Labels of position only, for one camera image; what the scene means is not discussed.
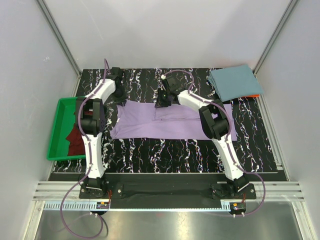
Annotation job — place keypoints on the folded orange t shirt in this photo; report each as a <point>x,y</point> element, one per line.
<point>252,96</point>

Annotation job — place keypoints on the dark red t shirt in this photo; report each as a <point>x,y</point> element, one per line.
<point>76,145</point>

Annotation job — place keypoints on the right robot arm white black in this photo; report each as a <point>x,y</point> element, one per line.
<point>216,125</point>

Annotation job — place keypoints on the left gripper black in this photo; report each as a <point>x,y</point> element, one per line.
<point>122,99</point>

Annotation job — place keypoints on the left aluminium frame post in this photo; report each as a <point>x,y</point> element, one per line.
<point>58,35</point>

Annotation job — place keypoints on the right aluminium frame post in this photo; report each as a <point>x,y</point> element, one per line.
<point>276,33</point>

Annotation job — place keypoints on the purple t shirt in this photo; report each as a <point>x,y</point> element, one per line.
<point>144,120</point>

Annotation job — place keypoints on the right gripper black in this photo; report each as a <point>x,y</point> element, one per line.
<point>159,103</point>

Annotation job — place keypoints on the aluminium frame post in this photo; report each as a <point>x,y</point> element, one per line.
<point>58,35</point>
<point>276,33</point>

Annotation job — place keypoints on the white slotted cable duct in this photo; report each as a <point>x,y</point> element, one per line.
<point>121,206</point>

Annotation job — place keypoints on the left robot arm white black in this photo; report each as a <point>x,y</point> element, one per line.
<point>91,121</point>

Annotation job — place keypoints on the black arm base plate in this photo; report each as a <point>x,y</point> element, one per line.
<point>181,188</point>

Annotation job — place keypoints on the folded blue-grey t shirt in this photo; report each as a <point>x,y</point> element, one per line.
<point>234,82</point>

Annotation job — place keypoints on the green plastic bin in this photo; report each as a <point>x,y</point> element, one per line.
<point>65,118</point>

